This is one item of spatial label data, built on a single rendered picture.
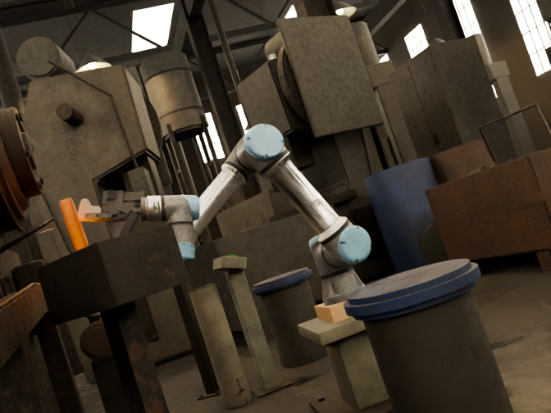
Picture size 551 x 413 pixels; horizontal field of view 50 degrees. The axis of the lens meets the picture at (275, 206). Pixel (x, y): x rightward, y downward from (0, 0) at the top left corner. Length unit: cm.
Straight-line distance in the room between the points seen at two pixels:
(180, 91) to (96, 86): 629
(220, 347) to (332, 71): 338
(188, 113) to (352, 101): 577
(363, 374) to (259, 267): 216
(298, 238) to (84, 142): 179
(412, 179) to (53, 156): 280
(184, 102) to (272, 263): 709
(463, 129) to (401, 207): 167
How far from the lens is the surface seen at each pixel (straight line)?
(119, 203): 170
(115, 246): 127
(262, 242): 404
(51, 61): 488
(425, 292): 126
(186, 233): 169
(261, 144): 178
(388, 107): 907
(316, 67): 529
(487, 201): 361
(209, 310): 252
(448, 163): 508
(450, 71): 638
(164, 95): 1091
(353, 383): 195
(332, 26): 564
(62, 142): 477
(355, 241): 182
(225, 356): 255
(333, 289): 196
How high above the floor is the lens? 61
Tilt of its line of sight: 3 degrees up
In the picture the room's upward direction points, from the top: 18 degrees counter-clockwise
